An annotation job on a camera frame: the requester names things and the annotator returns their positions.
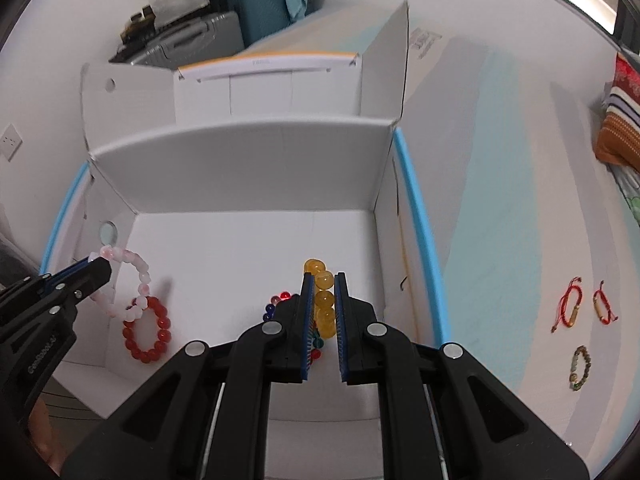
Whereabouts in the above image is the multicolour glass bead bracelet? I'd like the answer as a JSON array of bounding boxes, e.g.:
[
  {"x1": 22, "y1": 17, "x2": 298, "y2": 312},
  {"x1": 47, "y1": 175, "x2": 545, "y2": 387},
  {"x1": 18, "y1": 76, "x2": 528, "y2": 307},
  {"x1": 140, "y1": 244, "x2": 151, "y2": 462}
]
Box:
[{"x1": 262, "y1": 290, "x2": 326, "y2": 366}]

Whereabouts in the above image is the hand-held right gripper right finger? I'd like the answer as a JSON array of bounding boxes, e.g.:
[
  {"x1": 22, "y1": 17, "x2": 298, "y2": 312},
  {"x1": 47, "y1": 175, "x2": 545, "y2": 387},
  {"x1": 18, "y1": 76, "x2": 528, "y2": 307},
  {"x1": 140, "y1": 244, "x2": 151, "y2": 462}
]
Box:
[{"x1": 334, "y1": 272, "x2": 591, "y2": 480}]

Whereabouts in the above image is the red bead bracelet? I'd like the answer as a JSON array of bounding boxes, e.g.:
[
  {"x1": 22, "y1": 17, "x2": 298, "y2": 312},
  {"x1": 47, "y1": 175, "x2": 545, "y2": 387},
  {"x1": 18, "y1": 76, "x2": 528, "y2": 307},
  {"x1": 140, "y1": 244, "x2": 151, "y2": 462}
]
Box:
[{"x1": 122, "y1": 296, "x2": 172, "y2": 363}]

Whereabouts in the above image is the grey suitcase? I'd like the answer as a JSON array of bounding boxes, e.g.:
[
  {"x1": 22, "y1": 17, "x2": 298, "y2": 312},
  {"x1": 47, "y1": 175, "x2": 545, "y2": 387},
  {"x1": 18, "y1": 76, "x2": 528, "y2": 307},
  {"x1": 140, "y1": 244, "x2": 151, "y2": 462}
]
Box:
[{"x1": 110, "y1": 10, "x2": 246, "y2": 66}]

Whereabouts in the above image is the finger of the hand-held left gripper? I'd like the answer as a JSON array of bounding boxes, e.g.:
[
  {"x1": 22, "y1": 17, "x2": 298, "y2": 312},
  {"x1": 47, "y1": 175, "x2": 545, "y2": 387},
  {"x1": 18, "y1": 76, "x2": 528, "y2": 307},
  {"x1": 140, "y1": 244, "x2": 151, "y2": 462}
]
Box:
[
  {"x1": 0, "y1": 255, "x2": 103, "y2": 306},
  {"x1": 0, "y1": 259, "x2": 113, "y2": 333}
]

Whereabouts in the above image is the yellow bead bracelet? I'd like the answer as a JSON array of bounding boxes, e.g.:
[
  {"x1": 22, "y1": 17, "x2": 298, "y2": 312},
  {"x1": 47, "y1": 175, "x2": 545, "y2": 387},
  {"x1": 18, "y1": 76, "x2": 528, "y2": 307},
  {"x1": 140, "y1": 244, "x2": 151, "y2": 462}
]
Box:
[{"x1": 304, "y1": 258, "x2": 337, "y2": 340}]

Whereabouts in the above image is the white wall socket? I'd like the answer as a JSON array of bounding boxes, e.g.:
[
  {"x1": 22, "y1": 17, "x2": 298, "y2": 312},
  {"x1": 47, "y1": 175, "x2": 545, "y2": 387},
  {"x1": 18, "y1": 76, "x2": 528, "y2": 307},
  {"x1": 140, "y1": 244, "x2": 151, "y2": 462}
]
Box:
[{"x1": 0, "y1": 122, "x2": 23, "y2": 162}]

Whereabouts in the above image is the white bead bracelet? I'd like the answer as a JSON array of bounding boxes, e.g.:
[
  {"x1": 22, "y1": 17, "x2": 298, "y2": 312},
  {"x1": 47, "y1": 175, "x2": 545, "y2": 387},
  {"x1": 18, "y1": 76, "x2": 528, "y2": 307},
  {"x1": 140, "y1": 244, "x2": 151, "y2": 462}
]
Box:
[{"x1": 89, "y1": 246, "x2": 152, "y2": 322}]

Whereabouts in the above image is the red cord bracelet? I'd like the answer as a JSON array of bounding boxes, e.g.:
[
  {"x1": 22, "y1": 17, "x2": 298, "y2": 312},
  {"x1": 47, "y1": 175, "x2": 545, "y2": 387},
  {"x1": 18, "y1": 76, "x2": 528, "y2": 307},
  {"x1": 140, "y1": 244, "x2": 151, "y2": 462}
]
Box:
[
  {"x1": 551, "y1": 276, "x2": 583, "y2": 333},
  {"x1": 592, "y1": 280, "x2": 619, "y2": 324}
]

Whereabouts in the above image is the floral quilt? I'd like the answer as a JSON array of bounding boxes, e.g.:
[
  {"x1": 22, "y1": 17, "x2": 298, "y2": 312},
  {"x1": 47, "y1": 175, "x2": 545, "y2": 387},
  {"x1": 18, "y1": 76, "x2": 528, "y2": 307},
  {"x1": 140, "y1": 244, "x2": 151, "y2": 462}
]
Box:
[{"x1": 612, "y1": 162, "x2": 640, "y2": 226}]

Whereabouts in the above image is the striped pillow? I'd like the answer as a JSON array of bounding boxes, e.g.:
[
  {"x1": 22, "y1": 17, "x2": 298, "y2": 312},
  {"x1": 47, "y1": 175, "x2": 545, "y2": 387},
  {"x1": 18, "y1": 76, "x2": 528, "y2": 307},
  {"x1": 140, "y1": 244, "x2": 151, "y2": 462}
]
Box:
[{"x1": 594, "y1": 52, "x2": 640, "y2": 166}]

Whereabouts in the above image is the teal suitcase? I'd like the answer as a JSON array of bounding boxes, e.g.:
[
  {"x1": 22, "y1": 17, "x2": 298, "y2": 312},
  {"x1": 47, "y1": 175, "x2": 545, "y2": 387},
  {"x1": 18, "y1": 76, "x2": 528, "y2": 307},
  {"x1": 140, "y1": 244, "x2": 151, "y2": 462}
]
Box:
[{"x1": 225, "y1": 0, "x2": 308, "y2": 51}]

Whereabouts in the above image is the blue and yellow cardboard box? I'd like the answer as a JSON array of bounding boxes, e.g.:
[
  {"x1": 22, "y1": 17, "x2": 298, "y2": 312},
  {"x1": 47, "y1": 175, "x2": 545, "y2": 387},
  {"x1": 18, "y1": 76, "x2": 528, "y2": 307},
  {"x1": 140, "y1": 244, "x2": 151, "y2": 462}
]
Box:
[{"x1": 40, "y1": 0, "x2": 453, "y2": 421}]

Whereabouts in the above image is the person's left hand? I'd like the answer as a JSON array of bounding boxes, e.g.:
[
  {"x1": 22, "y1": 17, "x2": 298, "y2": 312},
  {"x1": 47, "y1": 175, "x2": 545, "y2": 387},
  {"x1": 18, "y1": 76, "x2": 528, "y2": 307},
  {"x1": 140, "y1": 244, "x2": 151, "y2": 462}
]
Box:
[{"x1": 27, "y1": 399, "x2": 67, "y2": 475}]

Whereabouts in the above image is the brown wooden bead bracelet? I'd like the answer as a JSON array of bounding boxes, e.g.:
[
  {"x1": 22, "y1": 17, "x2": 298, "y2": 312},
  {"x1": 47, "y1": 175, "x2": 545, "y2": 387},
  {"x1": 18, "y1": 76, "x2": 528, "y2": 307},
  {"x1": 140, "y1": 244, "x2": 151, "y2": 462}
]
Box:
[{"x1": 569, "y1": 345, "x2": 594, "y2": 391}]

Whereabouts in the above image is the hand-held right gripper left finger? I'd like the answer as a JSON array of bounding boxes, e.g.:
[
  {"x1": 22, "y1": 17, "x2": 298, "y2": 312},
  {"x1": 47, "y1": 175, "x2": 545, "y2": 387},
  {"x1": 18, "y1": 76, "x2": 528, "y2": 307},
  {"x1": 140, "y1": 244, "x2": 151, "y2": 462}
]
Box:
[{"x1": 75, "y1": 272, "x2": 317, "y2": 480}]

